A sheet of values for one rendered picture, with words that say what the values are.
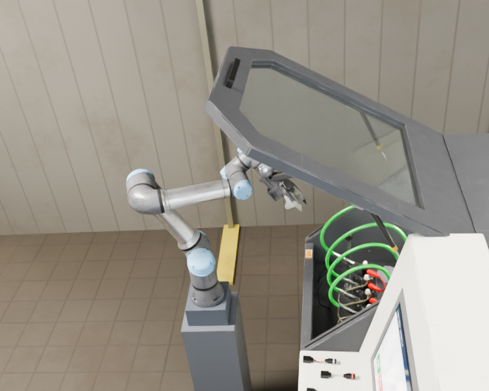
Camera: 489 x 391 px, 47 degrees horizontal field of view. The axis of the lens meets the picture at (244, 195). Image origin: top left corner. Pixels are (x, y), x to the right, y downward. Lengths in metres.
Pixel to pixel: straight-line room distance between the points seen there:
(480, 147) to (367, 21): 1.47
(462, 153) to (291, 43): 1.63
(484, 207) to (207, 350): 1.36
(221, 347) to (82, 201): 2.20
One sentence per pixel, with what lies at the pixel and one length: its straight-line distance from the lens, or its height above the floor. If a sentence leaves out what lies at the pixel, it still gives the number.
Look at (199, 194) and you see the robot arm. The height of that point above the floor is 1.46.
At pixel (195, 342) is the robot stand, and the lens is 2.62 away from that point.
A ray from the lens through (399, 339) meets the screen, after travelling 1.74.
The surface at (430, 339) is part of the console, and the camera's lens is 1.53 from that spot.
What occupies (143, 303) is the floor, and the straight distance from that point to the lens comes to 3.91.
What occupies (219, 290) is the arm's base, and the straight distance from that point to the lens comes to 2.50.
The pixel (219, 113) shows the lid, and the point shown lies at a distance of 1.69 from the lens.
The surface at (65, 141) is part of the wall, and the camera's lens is 4.22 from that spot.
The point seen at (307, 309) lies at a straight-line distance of 2.39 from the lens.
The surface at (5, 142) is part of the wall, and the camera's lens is 4.41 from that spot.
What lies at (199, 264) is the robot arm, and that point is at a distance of 2.39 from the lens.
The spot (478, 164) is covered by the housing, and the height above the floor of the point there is 1.50.
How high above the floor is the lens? 2.70
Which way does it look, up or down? 35 degrees down
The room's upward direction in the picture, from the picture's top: 7 degrees counter-clockwise
